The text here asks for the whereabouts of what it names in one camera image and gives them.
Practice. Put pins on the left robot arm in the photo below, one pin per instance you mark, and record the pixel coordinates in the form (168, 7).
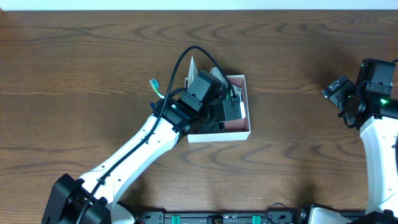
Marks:
(94, 196)

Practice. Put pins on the blue soap pump bottle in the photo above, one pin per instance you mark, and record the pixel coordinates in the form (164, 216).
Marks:
(216, 73)

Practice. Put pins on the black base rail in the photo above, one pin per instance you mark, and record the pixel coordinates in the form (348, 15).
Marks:
(277, 214)

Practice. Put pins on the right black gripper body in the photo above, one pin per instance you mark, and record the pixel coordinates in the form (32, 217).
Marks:
(337, 88)

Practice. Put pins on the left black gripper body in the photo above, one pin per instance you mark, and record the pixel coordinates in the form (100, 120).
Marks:
(212, 125)

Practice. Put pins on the white Pantene tube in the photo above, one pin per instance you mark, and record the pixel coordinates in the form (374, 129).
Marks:
(192, 73)

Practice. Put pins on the white box with pink interior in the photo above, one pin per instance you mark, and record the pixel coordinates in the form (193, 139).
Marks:
(235, 130)

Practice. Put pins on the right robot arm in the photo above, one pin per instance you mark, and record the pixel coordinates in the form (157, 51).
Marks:
(368, 107)

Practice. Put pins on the green white soap bar package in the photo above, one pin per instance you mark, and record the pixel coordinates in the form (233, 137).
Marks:
(236, 91)

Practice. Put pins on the green white toothbrush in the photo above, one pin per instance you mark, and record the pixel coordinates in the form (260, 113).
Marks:
(155, 86)

